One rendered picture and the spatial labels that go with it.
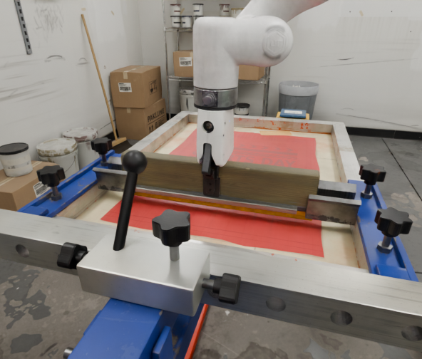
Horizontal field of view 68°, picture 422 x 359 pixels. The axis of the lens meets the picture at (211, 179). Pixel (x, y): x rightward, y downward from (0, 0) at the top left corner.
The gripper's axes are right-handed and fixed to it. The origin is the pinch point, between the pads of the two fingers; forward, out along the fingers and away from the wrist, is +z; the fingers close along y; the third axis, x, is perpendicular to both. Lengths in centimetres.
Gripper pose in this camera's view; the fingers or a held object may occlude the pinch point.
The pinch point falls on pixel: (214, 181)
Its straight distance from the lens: 61.2
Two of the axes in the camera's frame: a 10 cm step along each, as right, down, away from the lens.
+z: -0.1, 9.0, 4.5
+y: 2.7, -4.3, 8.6
